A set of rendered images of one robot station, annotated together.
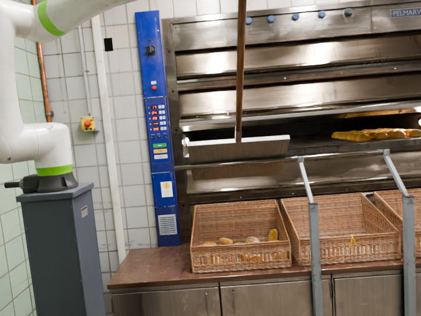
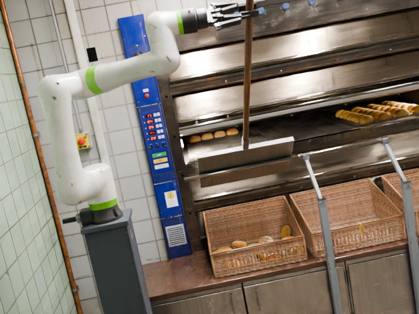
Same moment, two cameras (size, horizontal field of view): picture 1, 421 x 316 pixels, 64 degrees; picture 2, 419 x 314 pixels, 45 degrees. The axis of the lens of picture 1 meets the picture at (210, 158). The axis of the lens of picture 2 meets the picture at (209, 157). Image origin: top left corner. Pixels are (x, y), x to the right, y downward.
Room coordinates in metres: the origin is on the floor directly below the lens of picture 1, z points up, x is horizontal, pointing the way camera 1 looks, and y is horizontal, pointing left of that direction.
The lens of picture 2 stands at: (-0.93, 0.24, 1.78)
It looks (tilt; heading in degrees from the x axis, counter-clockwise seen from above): 10 degrees down; 356
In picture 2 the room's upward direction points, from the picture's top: 11 degrees counter-clockwise
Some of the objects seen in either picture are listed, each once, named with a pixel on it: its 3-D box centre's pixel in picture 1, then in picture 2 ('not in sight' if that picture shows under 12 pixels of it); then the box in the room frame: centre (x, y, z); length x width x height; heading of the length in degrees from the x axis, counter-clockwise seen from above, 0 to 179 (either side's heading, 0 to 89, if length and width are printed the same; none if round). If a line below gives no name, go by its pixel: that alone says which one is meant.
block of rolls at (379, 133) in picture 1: (372, 133); (377, 111); (2.68, -1.31, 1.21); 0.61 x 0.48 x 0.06; 178
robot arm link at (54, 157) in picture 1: (49, 148); (97, 185); (1.24, 0.59, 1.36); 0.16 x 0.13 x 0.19; 148
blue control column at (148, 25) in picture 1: (178, 159); (167, 159); (3.21, 0.30, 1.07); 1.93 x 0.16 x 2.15; 178
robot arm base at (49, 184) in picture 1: (42, 182); (93, 214); (1.26, 0.64, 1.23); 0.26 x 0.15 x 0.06; 89
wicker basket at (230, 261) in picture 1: (238, 232); (252, 233); (2.00, -0.13, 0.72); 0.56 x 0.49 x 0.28; 87
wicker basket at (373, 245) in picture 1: (334, 225); (344, 215); (1.98, -0.72, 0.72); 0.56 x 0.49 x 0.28; 89
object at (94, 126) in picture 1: (89, 123); (82, 141); (2.25, 0.78, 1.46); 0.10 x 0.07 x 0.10; 88
